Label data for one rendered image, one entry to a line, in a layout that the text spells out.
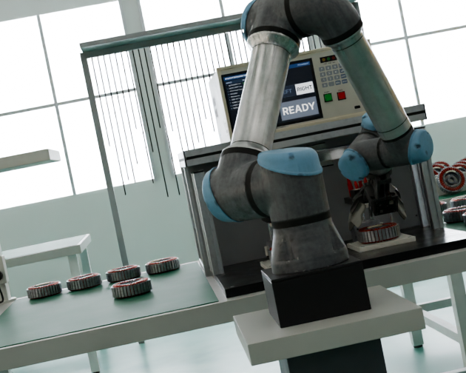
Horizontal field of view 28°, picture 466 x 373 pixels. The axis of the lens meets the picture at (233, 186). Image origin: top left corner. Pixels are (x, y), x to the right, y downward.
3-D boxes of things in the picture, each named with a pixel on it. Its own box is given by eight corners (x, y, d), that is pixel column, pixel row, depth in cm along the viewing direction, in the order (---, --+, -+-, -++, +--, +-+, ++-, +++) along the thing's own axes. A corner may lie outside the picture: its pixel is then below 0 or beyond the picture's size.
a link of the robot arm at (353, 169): (369, 151, 210) (388, 126, 217) (329, 158, 217) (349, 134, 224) (383, 180, 212) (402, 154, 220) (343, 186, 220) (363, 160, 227)
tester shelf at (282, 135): (427, 119, 256) (424, 103, 256) (186, 167, 250) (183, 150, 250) (386, 126, 300) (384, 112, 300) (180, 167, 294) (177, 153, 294)
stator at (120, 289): (107, 301, 255) (104, 288, 255) (120, 294, 266) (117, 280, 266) (146, 294, 253) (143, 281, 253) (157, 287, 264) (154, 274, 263)
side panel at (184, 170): (215, 274, 268) (194, 165, 267) (206, 277, 267) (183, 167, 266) (209, 265, 295) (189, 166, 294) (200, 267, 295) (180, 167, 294)
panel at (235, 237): (427, 223, 272) (408, 123, 271) (208, 269, 266) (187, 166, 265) (427, 223, 273) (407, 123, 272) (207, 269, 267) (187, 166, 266)
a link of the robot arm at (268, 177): (305, 217, 171) (291, 146, 170) (251, 225, 180) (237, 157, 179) (342, 206, 180) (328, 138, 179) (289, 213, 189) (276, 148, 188)
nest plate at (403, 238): (416, 240, 239) (415, 236, 239) (359, 252, 237) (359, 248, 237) (400, 236, 253) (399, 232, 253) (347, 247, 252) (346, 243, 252)
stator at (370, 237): (406, 237, 240) (403, 223, 240) (364, 246, 239) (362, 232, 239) (394, 234, 251) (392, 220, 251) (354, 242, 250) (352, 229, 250)
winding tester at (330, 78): (384, 111, 258) (370, 38, 257) (230, 141, 254) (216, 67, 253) (353, 118, 297) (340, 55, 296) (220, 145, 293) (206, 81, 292)
